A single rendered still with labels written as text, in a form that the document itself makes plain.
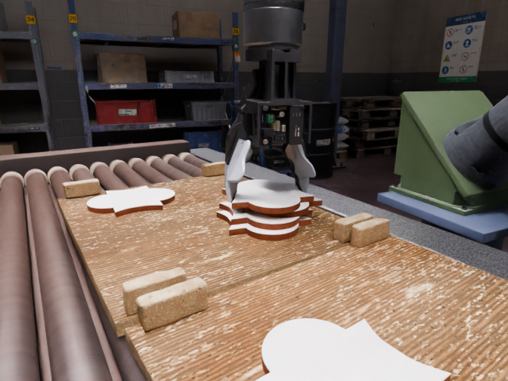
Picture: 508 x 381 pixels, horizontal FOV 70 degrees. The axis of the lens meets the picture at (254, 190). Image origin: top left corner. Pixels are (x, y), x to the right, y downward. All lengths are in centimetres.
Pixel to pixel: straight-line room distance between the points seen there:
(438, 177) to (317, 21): 544
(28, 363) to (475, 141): 79
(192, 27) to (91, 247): 427
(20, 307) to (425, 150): 79
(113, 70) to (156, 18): 108
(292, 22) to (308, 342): 35
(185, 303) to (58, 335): 12
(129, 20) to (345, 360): 505
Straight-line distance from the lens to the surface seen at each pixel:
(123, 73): 454
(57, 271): 49
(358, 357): 29
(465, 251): 57
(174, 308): 33
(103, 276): 42
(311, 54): 610
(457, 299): 41
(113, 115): 447
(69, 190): 70
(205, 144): 475
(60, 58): 511
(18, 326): 42
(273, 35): 46
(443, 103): 99
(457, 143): 86
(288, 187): 57
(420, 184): 91
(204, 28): 470
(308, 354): 29
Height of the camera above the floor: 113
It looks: 17 degrees down
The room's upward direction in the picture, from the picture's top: straight up
